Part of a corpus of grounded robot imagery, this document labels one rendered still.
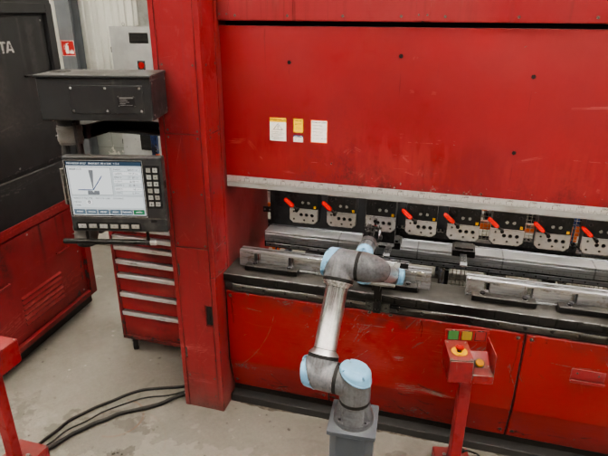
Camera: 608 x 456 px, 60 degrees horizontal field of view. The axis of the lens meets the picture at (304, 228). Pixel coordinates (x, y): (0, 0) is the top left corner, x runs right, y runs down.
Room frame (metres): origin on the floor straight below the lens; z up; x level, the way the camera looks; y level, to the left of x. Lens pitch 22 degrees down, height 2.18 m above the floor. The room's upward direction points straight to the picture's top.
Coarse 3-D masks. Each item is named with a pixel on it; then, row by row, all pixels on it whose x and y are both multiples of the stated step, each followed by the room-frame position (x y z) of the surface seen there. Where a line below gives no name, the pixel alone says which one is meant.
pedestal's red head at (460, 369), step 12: (444, 348) 2.06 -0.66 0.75; (468, 348) 2.02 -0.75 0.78; (492, 348) 1.98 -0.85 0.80; (444, 360) 2.03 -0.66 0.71; (456, 360) 1.93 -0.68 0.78; (468, 360) 1.93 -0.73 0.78; (492, 360) 1.96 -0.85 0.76; (456, 372) 1.93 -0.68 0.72; (468, 372) 1.92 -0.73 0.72; (480, 372) 1.94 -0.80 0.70; (492, 372) 1.93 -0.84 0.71
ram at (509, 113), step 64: (256, 64) 2.63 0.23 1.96; (320, 64) 2.55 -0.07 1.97; (384, 64) 2.47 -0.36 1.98; (448, 64) 2.39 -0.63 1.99; (512, 64) 2.32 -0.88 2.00; (576, 64) 2.26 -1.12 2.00; (256, 128) 2.63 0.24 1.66; (384, 128) 2.46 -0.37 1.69; (448, 128) 2.39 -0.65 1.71; (512, 128) 2.31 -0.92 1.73; (576, 128) 2.24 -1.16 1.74; (320, 192) 2.54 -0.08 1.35; (448, 192) 2.38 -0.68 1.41; (512, 192) 2.30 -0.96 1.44; (576, 192) 2.23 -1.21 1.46
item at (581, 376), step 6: (576, 372) 2.08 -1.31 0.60; (582, 372) 2.08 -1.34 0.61; (588, 372) 2.07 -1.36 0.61; (594, 372) 2.06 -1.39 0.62; (570, 378) 2.09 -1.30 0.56; (576, 378) 2.08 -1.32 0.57; (582, 378) 2.08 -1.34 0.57; (588, 378) 2.07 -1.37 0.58; (594, 378) 2.06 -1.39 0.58; (600, 378) 2.06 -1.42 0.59; (582, 384) 2.06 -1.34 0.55; (588, 384) 2.05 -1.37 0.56; (594, 384) 2.05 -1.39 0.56; (600, 384) 2.05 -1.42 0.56
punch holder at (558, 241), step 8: (536, 216) 2.33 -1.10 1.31; (544, 216) 2.26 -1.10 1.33; (552, 216) 2.25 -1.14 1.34; (544, 224) 2.26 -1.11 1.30; (552, 224) 2.25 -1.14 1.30; (560, 224) 2.24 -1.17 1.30; (568, 224) 2.23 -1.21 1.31; (536, 232) 2.27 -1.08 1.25; (552, 232) 2.25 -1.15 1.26; (560, 232) 2.24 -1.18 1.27; (536, 240) 2.26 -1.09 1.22; (544, 240) 2.25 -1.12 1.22; (552, 240) 2.24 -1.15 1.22; (560, 240) 2.23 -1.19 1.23; (568, 240) 2.22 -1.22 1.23; (544, 248) 2.25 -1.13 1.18; (552, 248) 2.24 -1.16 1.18; (560, 248) 2.23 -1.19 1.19
